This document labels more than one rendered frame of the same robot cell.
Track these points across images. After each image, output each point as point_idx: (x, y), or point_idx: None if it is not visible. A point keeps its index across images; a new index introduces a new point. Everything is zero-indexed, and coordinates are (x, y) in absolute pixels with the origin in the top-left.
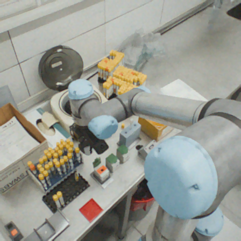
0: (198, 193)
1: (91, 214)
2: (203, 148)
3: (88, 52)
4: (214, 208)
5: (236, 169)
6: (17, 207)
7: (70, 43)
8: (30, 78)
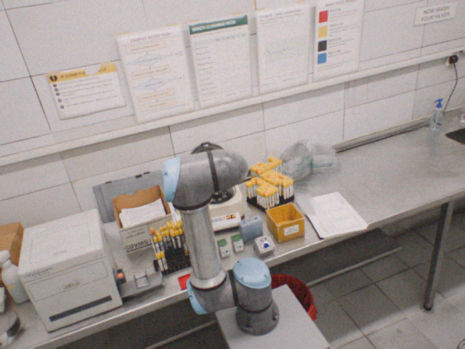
0: (166, 177)
1: (185, 283)
2: (179, 158)
3: (245, 155)
4: (190, 202)
5: (194, 172)
6: (132, 265)
7: (224, 144)
8: None
